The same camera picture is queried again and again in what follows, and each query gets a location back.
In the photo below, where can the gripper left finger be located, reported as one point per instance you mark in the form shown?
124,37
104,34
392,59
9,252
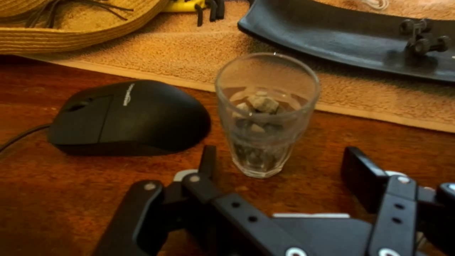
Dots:
199,209

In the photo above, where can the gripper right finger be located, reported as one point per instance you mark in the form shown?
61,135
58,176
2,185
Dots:
394,213

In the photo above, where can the small glass cup with stones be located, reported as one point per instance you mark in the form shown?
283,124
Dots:
265,117

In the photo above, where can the black computer mouse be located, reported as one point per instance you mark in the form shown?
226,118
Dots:
128,119

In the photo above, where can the tan towel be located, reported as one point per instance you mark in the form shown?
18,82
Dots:
199,53

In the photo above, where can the black skateboard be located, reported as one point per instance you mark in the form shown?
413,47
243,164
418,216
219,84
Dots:
341,39

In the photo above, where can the yellow toy with black prongs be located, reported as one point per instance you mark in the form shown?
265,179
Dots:
199,6

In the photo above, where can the woven straw hat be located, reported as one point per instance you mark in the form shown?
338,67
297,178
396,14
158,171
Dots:
71,25

